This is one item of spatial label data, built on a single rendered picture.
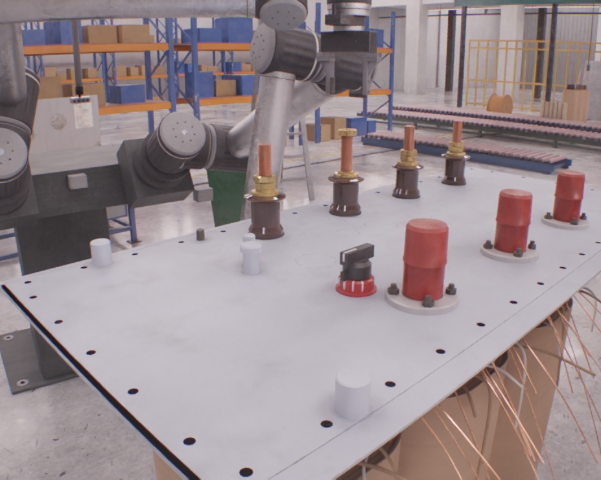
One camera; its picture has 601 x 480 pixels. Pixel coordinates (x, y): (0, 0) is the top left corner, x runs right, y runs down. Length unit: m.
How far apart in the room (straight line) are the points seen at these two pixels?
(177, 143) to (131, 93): 7.55
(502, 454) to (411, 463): 0.53
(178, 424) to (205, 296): 0.35
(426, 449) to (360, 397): 0.67
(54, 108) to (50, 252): 3.01
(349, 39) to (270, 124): 0.37
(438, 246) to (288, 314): 0.26
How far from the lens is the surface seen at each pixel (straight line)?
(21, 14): 1.36
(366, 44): 1.34
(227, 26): 10.76
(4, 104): 2.17
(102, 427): 3.01
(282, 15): 1.25
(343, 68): 1.65
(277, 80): 1.57
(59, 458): 2.87
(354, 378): 0.62
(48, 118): 5.97
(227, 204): 5.80
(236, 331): 0.82
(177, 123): 2.24
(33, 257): 3.17
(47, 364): 3.43
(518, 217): 1.15
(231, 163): 2.34
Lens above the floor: 1.74
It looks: 18 degrees down
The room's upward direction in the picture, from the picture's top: straight up
